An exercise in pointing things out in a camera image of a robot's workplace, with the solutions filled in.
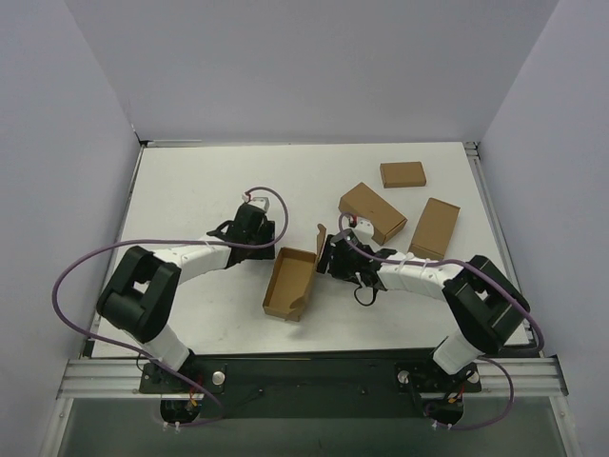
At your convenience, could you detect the folded box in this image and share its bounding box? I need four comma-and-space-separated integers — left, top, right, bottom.
408, 197, 461, 261
338, 182, 407, 246
380, 162, 426, 189

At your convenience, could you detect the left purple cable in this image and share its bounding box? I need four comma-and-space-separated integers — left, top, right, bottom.
51, 186, 291, 427

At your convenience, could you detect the brown paper box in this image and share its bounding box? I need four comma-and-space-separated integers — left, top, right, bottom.
263, 224, 326, 322

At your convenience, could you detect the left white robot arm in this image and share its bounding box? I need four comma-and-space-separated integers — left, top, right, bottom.
96, 197, 275, 392

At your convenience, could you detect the folded box right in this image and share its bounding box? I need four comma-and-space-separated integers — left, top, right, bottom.
408, 197, 461, 261

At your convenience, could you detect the purple cable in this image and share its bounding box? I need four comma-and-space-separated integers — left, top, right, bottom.
51, 186, 291, 427
338, 211, 546, 429

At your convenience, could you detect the folded box far back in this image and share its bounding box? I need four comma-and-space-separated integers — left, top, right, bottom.
380, 162, 426, 189

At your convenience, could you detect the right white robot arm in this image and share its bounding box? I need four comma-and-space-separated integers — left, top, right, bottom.
317, 229, 530, 375

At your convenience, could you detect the aluminium frame rail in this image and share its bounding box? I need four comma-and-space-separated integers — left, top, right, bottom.
57, 359, 141, 399

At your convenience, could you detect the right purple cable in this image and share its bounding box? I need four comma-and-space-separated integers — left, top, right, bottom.
338, 211, 546, 429

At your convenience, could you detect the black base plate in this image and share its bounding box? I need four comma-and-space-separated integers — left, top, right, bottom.
139, 348, 481, 423

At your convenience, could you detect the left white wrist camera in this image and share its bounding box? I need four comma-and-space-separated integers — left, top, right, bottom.
242, 192, 270, 214

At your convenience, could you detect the folded box middle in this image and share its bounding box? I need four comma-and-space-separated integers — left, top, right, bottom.
338, 182, 407, 246

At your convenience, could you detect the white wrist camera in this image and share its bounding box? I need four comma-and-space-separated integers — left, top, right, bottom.
348, 215, 375, 241
242, 192, 270, 214

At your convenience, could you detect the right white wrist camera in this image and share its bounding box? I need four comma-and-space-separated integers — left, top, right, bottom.
348, 215, 375, 241

